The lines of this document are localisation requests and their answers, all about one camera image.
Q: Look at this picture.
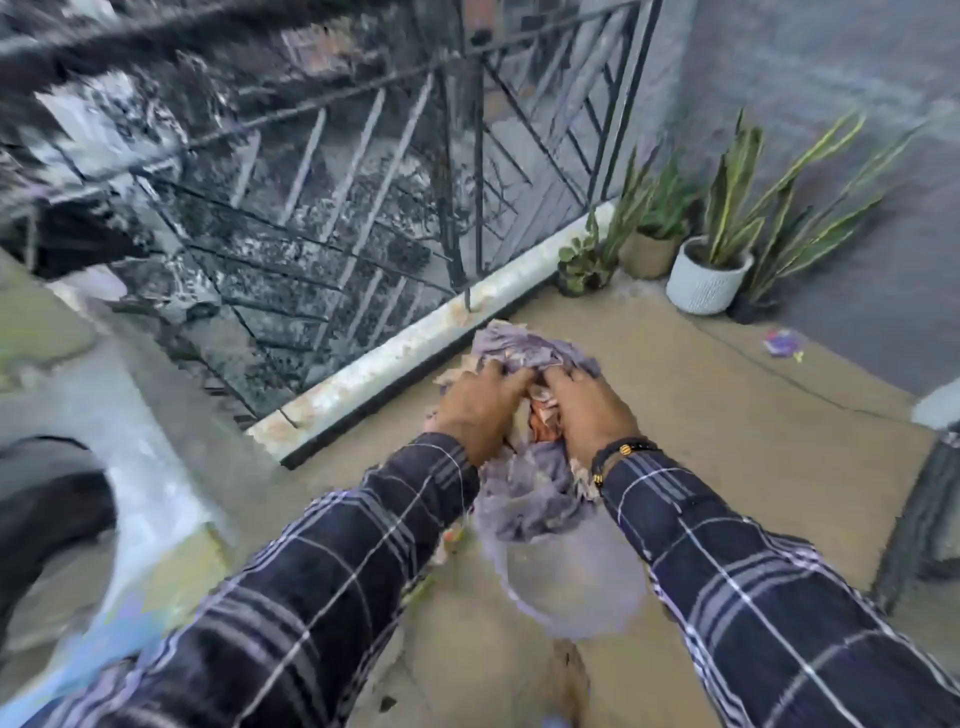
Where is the person's left hand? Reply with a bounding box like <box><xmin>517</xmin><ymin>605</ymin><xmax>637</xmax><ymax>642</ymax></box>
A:
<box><xmin>432</xmin><ymin>360</ymin><xmax>538</xmax><ymax>468</ymax></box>

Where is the person's right hand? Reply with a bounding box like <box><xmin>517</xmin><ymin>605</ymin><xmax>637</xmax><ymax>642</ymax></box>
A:
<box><xmin>538</xmin><ymin>366</ymin><xmax>642</xmax><ymax>481</ymax></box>

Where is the purple patterned wet cloth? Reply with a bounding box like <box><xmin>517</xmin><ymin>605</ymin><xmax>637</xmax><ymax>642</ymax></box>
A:
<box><xmin>424</xmin><ymin>321</ymin><xmax>603</xmax><ymax>544</ymax></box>

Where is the person's right forearm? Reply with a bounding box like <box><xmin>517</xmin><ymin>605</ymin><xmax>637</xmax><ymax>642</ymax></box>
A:
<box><xmin>600</xmin><ymin>448</ymin><xmax>960</xmax><ymax>728</ymax></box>

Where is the person's left forearm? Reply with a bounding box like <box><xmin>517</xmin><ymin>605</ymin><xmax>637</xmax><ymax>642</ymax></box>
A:
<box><xmin>22</xmin><ymin>433</ymin><xmax>481</xmax><ymax>728</ymax></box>

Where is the small dark potted plant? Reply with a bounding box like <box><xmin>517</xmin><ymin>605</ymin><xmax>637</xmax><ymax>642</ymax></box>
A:
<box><xmin>555</xmin><ymin>212</ymin><xmax>621</xmax><ymax>299</ymax></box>

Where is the beige plant pot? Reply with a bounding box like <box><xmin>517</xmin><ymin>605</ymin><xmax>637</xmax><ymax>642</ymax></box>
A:
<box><xmin>619</xmin><ymin>227</ymin><xmax>685</xmax><ymax>281</ymax></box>

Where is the white ribbed plant pot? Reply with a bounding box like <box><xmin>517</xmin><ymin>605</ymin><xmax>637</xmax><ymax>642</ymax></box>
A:
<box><xmin>666</xmin><ymin>236</ymin><xmax>756</xmax><ymax>317</ymax></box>

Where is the translucent plastic bucket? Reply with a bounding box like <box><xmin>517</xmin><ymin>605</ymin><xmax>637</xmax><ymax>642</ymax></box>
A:
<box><xmin>471</xmin><ymin>504</ymin><xmax>651</xmax><ymax>641</ymax></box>

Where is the small snake plant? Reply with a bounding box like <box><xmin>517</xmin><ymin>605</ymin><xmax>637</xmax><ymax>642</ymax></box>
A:
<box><xmin>600</xmin><ymin>144</ymin><xmax>702</xmax><ymax>265</ymax></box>

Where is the purple wrapper scrap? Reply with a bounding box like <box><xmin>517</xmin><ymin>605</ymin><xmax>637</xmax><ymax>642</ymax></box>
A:
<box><xmin>762</xmin><ymin>328</ymin><xmax>807</xmax><ymax>363</ymax></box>

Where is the tall snake plant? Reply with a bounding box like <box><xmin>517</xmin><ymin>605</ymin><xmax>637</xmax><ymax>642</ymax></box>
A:
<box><xmin>702</xmin><ymin>108</ymin><xmax>927</xmax><ymax>305</ymax></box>

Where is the black metal railing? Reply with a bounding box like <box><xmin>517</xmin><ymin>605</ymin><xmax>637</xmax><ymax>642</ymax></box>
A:
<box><xmin>0</xmin><ymin>0</ymin><xmax>665</xmax><ymax>429</ymax></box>

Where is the dark metal stand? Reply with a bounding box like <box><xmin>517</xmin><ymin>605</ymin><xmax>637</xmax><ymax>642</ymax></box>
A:
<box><xmin>870</xmin><ymin>422</ymin><xmax>960</xmax><ymax>616</ymax></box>

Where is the white washing machine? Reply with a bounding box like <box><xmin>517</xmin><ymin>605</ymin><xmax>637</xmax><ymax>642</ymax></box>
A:
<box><xmin>0</xmin><ymin>251</ymin><xmax>234</xmax><ymax>728</ymax></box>

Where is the black beaded bracelet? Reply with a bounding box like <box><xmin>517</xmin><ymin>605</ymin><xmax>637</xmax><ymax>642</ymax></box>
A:
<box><xmin>590</xmin><ymin>438</ymin><xmax>661</xmax><ymax>490</ymax></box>

